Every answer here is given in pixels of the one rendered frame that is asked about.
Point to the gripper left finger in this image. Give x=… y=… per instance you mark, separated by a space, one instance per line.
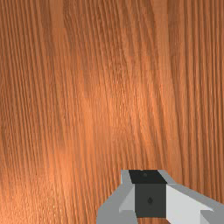
x=125 y=201

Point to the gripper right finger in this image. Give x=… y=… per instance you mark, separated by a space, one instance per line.
x=183 y=204

